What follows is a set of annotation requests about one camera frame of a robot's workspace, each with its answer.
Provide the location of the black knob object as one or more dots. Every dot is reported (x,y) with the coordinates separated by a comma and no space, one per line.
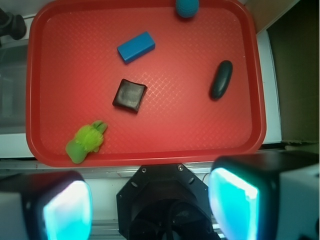
(12,25)

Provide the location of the dark oval stone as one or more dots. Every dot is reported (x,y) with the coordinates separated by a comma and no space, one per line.
(221,80)

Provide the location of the teal textured ball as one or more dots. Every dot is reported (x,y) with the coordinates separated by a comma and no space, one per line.
(187,8)

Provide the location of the blue rectangular block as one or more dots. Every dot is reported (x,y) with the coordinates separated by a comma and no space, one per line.
(136,47)

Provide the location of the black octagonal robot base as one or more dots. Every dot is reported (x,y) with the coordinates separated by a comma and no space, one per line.
(165,202)

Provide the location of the black square block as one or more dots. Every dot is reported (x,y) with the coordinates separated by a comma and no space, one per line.
(129,95)

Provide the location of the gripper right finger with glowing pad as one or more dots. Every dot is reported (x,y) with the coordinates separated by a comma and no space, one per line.
(269,195)

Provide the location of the green spiky toy animal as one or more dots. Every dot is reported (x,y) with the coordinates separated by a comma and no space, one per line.
(88,139)

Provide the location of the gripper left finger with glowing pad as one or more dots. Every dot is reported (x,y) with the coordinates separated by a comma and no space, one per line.
(45,206)

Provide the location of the red plastic tray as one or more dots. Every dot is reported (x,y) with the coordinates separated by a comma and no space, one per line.
(74,71)

